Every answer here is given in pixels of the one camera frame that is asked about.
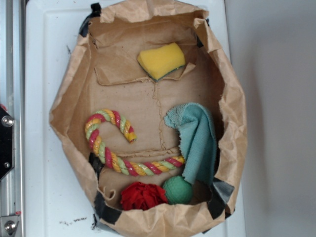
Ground yellow green sponge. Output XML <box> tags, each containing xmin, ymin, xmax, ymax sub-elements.
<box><xmin>137</xmin><ymin>42</ymin><xmax>186</xmax><ymax>81</ymax></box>

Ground brown paper bag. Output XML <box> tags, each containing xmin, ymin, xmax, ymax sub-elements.
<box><xmin>50</xmin><ymin>0</ymin><xmax>247</xmax><ymax>237</ymax></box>

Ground teal cloth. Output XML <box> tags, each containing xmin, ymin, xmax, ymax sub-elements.
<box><xmin>164</xmin><ymin>103</ymin><xmax>217</xmax><ymax>185</ymax></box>

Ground green rubber ball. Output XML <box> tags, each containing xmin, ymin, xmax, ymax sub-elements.
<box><xmin>162</xmin><ymin>176</ymin><xmax>193</xmax><ymax>204</ymax></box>

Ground red crumpled fabric ball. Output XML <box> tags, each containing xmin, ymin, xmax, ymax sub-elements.
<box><xmin>120</xmin><ymin>182</ymin><xmax>168</xmax><ymax>210</ymax></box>

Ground white tray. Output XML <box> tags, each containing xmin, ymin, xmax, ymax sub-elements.
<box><xmin>24</xmin><ymin>0</ymin><xmax>247</xmax><ymax>237</ymax></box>

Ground multicolour twisted rope toy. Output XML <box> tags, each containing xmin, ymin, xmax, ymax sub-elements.
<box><xmin>84</xmin><ymin>109</ymin><xmax>186</xmax><ymax>177</ymax></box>

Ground black metal bracket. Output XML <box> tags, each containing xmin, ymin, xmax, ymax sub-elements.
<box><xmin>0</xmin><ymin>104</ymin><xmax>15</xmax><ymax>181</ymax></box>

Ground aluminium frame rail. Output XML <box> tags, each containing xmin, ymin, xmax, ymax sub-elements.
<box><xmin>0</xmin><ymin>0</ymin><xmax>26</xmax><ymax>237</ymax></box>

